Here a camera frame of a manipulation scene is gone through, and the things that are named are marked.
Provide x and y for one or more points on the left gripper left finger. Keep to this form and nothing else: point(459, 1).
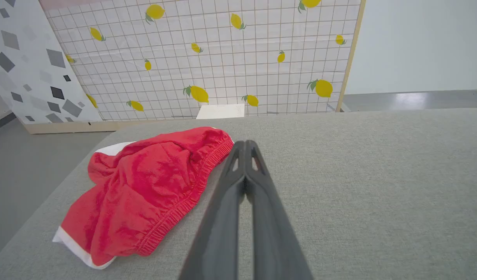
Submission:
point(217, 233)

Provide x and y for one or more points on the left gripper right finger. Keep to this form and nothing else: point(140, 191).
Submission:
point(273, 241)

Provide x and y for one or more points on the red shorts with white trim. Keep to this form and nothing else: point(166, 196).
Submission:
point(145, 194)

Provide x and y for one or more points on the grey fabric sofa cushion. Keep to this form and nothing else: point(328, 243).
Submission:
point(359, 194)

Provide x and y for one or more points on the white box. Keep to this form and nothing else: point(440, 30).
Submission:
point(221, 111)

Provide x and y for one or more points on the lemon print partition panel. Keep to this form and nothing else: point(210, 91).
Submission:
point(223, 66)

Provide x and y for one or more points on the grey diamond pattern panel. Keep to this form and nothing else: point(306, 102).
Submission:
point(24, 66)

